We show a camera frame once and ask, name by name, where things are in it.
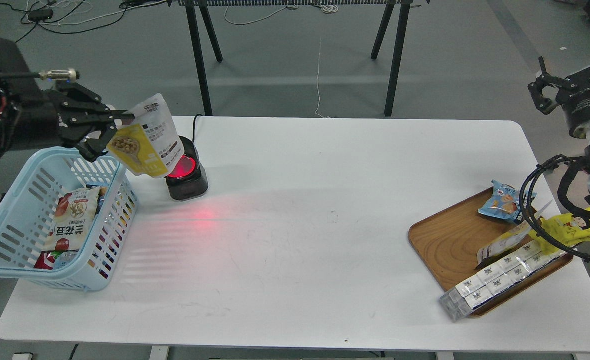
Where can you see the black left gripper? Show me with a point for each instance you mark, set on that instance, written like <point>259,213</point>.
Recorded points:
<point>67,115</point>

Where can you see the yellow white snack pouch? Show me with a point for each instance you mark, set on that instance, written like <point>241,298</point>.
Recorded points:
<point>149,144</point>

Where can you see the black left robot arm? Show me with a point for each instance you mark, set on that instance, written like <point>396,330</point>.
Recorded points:
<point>14,67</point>

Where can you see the white red snack bag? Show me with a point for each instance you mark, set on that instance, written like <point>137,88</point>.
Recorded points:
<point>74,217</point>

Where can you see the light blue plastic basket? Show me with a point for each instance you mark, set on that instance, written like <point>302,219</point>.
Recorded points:
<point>27,217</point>

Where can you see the silver white snack box pack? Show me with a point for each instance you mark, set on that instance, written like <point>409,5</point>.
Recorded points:
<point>500,281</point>

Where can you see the blue snack packet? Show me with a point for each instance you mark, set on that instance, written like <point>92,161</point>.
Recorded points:
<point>503,204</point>

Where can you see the beige clear snack pouch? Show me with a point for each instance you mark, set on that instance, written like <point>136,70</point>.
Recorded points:
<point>503,245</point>

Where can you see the yellow cartoon snack packet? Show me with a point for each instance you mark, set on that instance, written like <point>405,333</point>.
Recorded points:
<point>568,229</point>

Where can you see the black barcode scanner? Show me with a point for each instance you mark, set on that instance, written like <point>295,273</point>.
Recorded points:
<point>188,179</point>

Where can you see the brown wooden tray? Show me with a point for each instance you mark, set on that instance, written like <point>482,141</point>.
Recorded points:
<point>448,241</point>

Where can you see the black metal table frame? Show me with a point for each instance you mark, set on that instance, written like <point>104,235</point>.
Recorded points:
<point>202,6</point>

